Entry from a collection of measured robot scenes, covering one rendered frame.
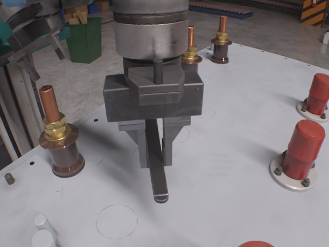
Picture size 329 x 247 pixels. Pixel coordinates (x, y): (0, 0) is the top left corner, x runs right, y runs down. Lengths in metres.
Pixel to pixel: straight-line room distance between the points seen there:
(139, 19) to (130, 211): 0.36
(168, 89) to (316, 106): 0.67
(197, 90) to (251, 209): 0.29
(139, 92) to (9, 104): 1.43
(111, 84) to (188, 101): 0.10
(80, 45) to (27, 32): 4.25
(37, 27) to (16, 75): 0.83
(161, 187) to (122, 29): 0.23
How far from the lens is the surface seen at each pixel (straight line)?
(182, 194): 0.54
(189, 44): 0.89
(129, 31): 0.29
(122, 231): 0.49
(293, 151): 0.57
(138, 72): 0.28
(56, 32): 0.87
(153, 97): 0.26
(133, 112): 0.34
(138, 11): 0.28
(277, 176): 0.60
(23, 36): 0.79
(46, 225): 0.47
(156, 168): 0.42
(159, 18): 0.28
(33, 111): 1.74
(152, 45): 0.28
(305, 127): 0.55
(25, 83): 1.66
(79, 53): 5.12
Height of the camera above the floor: 1.78
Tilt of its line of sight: 37 degrees down
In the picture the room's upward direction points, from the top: 1 degrees clockwise
